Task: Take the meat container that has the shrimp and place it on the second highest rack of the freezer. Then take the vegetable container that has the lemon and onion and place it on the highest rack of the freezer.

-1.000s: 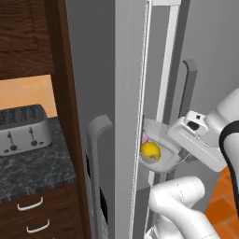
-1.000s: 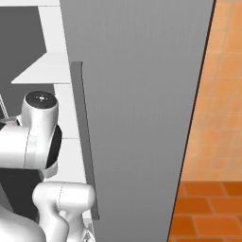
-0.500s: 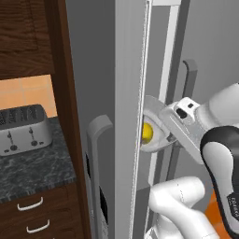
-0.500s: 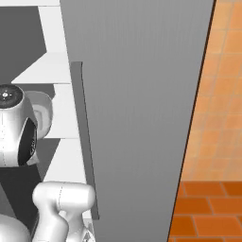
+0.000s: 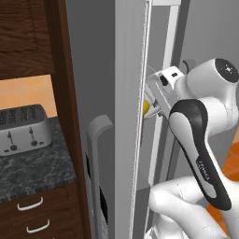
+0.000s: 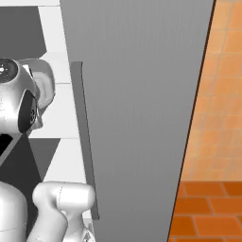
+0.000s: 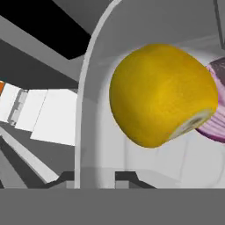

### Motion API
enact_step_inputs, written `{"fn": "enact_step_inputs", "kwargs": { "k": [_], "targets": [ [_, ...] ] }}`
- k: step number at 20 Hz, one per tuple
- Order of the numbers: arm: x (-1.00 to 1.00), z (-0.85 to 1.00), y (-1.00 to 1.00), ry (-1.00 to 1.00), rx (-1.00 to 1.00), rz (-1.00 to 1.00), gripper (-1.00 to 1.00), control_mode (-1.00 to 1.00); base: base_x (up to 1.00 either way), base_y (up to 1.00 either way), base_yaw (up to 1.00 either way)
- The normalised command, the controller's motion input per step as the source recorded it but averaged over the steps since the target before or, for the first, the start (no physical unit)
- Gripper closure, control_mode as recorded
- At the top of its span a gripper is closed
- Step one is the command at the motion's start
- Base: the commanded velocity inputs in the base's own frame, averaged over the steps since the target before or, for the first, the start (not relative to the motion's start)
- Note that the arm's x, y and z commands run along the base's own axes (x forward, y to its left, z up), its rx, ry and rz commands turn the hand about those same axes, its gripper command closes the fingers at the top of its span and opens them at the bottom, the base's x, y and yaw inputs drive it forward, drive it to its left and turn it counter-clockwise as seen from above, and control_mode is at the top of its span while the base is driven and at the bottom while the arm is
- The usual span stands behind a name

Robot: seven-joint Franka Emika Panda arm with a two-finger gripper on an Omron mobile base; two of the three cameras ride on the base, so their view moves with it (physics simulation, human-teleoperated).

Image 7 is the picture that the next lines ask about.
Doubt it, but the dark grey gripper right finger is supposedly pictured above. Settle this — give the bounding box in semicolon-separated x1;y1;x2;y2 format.
114;171;156;189

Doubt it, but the yellow lemon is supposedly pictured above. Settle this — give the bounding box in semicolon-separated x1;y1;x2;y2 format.
108;43;220;149

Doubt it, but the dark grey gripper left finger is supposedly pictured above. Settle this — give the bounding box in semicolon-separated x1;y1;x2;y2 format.
43;171;76;189

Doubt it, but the purple onion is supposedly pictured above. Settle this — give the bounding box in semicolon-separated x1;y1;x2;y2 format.
195;56;225;144

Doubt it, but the white cupboard run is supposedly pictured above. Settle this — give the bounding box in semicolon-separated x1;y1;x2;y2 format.
0;83;79;147

